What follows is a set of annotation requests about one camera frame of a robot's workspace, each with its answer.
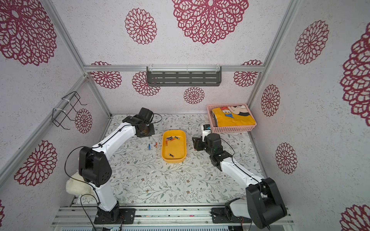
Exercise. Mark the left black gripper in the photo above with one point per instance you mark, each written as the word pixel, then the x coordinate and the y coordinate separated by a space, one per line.
pixel 151 132

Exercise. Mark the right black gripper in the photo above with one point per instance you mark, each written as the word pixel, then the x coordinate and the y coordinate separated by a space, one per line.
pixel 198 143

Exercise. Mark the yellow plastic storage box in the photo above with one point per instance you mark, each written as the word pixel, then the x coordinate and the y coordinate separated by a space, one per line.
pixel 178 148

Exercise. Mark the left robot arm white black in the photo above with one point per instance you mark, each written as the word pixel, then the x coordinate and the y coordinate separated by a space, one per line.
pixel 95 168

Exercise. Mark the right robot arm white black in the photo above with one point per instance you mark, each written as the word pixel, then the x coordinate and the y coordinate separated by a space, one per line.
pixel 263 203

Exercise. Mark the pink plastic basket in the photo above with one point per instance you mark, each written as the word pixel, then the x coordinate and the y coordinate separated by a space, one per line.
pixel 235 129

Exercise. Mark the yellow cartoon folded shirt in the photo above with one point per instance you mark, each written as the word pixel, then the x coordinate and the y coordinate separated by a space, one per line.
pixel 231 116

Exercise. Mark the white plush toy dog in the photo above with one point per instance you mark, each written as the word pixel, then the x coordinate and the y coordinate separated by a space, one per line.
pixel 76 186

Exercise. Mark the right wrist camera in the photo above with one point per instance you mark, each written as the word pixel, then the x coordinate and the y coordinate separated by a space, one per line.
pixel 206 130

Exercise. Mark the grey wall shelf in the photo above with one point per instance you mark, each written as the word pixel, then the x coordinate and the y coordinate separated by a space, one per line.
pixel 184 76

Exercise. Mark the black wire wall rack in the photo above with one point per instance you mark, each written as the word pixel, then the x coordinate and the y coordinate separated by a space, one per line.
pixel 69 103

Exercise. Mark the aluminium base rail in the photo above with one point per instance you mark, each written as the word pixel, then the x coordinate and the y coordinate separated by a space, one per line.
pixel 148 216

